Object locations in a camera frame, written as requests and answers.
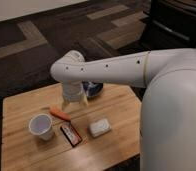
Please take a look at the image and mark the red black snack packet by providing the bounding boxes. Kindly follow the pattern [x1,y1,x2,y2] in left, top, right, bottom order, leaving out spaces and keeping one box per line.
[60,122,82,147]

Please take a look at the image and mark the white sponge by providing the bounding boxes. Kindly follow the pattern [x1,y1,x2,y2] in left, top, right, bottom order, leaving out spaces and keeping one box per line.
[89,118,111,137]

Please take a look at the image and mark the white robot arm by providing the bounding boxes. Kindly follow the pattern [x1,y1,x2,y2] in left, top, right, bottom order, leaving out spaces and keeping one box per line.
[50,48,196,171]

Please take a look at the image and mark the dark blue ceramic bowl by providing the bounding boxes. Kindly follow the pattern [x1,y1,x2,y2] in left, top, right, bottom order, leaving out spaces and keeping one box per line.
[83,82,103,98]

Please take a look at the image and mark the orange carrot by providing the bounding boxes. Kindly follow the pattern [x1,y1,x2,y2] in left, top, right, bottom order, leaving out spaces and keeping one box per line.
[49,107,71,121]

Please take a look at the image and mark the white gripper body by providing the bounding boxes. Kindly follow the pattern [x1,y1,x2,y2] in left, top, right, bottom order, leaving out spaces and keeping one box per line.
[62,82,84,102]

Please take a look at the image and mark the white plastic cup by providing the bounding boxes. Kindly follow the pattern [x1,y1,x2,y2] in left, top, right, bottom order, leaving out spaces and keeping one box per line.
[28,114,54,141]

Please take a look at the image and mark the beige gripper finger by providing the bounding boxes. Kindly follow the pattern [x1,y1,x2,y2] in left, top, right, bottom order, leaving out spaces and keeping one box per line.
[61,99,68,109]
[82,96,88,106]

